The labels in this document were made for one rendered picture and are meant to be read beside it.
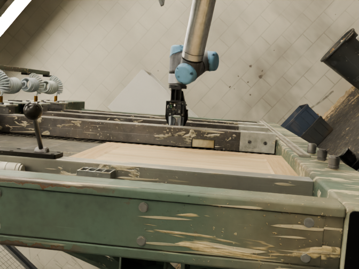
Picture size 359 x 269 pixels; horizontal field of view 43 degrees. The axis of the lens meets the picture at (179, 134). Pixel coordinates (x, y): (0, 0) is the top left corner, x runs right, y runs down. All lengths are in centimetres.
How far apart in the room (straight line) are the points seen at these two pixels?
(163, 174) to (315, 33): 576
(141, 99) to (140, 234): 440
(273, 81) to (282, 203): 578
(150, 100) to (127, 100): 25
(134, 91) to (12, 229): 439
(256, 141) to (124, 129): 48
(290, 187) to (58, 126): 105
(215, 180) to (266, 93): 553
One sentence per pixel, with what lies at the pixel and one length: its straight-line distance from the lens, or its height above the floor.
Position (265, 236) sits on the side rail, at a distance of 70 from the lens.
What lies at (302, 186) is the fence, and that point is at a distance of 94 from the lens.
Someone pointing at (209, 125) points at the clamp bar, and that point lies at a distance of 196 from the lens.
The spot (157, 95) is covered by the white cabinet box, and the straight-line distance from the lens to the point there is 505.
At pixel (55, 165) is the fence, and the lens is 99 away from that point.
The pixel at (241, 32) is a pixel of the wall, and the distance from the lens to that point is 648.
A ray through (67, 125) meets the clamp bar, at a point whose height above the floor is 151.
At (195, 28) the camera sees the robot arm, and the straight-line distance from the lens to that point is 155.
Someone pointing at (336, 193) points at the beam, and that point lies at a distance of 79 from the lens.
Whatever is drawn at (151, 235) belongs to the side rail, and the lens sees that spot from 70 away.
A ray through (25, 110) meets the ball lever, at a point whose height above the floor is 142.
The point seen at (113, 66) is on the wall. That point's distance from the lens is 660.
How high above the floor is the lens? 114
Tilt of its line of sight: 1 degrees up
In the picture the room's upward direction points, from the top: 47 degrees counter-clockwise
